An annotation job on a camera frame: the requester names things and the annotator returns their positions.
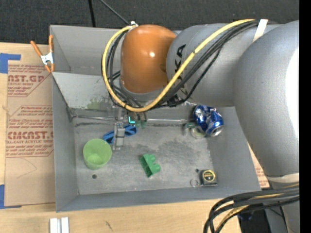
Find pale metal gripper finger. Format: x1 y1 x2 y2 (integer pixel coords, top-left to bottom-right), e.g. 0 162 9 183
113 123 120 151
119 122 125 147

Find pale green round thing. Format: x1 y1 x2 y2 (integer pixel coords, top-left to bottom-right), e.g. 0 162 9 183
183 122 207 139

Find green toy building block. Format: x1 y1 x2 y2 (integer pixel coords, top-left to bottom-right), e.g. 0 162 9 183
138 153 161 178

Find blue sunglasses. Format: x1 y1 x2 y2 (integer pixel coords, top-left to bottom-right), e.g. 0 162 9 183
103 124 138 145

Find black and yellow tape measure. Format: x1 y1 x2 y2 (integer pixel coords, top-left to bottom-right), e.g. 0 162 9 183
190 169 218 187

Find green plastic cup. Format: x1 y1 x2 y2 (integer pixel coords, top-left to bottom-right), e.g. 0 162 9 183
83 138 113 170

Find brown cardboard board, red print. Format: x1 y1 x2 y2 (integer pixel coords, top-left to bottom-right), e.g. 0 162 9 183
0 42 271 209

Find crushed blue drink can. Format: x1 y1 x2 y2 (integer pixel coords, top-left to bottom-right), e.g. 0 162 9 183
192 104 225 138

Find grey metal bin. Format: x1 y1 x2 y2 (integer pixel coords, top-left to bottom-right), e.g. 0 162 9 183
49 24 263 213

